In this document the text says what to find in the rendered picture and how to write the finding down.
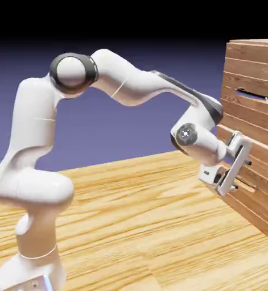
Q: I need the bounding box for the wooden drawer handle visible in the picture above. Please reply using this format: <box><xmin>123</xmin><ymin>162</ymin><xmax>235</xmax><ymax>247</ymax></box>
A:
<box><xmin>236</xmin><ymin>87</ymin><xmax>268</xmax><ymax>105</ymax></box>
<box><xmin>235</xmin><ymin>177</ymin><xmax>259</xmax><ymax>194</ymax></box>

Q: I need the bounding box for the wooden drawer front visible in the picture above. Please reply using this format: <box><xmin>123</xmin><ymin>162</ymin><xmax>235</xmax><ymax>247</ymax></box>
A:
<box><xmin>216</xmin><ymin>124</ymin><xmax>268</xmax><ymax>243</ymax></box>
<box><xmin>220</xmin><ymin>56</ymin><xmax>268</xmax><ymax>151</ymax></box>

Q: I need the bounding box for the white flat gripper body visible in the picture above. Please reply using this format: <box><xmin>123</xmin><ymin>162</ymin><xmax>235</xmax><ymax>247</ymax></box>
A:
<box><xmin>215</xmin><ymin>131</ymin><xmax>253</xmax><ymax>197</ymax></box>

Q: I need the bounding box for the wooden plank cabinet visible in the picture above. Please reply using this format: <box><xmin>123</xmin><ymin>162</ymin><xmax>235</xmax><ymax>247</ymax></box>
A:
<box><xmin>216</xmin><ymin>38</ymin><xmax>268</xmax><ymax>243</ymax></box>

